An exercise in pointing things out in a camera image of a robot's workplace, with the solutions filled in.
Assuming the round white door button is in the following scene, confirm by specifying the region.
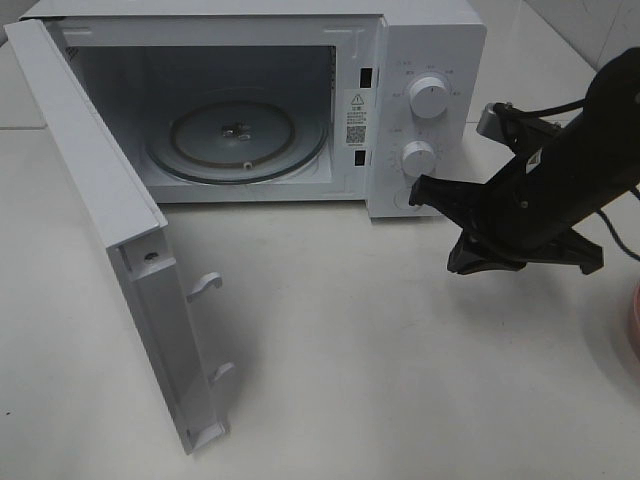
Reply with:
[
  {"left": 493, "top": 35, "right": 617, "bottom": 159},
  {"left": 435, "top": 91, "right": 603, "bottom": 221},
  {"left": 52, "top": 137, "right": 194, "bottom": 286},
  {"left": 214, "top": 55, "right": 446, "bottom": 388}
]
[{"left": 394, "top": 188, "right": 419, "bottom": 211}]

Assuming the white microwave oven body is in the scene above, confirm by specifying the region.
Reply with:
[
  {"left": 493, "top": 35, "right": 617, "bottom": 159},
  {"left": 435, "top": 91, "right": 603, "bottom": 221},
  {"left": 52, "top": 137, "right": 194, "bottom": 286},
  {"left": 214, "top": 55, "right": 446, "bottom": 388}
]
[{"left": 15, "top": 1, "right": 486, "bottom": 218}]

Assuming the white microwave door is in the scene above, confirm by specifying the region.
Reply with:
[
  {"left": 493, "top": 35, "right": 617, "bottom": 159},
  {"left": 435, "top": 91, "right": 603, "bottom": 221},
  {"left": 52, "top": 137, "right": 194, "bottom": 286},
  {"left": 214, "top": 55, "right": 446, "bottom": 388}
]
[{"left": 5, "top": 19, "right": 234, "bottom": 454}]

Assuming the glass microwave turntable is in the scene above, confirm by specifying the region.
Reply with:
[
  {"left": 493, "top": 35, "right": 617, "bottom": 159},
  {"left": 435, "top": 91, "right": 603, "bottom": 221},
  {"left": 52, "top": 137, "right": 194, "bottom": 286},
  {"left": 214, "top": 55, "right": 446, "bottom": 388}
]
[{"left": 146, "top": 88, "right": 332, "bottom": 185}]

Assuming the lower white microwave knob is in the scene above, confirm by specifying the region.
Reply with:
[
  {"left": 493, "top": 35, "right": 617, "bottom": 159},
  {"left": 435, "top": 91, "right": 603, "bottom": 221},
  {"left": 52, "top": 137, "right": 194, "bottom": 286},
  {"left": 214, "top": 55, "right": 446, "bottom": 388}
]
[{"left": 401, "top": 140, "right": 437, "bottom": 177}]

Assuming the upper white microwave knob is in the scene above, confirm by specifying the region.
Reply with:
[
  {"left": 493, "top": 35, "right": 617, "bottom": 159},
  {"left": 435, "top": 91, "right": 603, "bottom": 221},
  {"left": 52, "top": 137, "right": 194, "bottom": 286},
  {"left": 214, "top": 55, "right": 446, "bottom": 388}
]
[{"left": 408, "top": 73, "right": 450, "bottom": 119}]

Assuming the white warning label sticker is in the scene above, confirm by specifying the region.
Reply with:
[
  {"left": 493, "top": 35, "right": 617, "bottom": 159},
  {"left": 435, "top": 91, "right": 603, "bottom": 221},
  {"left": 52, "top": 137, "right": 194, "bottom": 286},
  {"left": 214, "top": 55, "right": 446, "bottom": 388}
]
[{"left": 343, "top": 89, "right": 373, "bottom": 147}]

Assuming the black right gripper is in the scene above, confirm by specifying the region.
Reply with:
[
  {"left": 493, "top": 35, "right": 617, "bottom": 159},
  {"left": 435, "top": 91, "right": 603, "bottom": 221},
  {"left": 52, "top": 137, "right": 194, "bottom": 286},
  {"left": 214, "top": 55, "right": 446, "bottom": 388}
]
[{"left": 408, "top": 175, "right": 604, "bottom": 274}]

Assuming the pink round plate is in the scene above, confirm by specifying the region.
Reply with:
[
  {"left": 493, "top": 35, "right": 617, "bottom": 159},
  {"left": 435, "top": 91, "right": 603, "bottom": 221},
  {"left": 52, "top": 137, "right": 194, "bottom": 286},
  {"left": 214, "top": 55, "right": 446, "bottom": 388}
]
[{"left": 627, "top": 286, "right": 640, "bottom": 361}]

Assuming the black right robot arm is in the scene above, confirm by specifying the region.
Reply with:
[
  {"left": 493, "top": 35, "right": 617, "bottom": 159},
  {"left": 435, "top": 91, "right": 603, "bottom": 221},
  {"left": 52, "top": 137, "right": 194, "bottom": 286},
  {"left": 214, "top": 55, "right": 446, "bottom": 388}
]
[{"left": 408, "top": 47, "right": 639, "bottom": 275}]

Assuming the white microwave knob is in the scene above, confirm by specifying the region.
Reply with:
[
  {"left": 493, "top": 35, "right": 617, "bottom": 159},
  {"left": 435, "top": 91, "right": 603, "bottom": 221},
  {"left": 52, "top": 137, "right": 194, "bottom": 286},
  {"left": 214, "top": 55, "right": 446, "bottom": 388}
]
[
  {"left": 401, "top": 140, "right": 437, "bottom": 177},
  {"left": 408, "top": 73, "right": 450, "bottom": 119}
]

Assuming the white adjacent table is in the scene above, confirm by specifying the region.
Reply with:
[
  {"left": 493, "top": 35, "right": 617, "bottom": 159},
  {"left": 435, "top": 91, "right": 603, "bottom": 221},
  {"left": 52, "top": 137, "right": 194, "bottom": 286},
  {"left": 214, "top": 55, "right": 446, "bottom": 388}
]
[{"left": 467, "top": 1, "right": 639, "bottom": 123}]

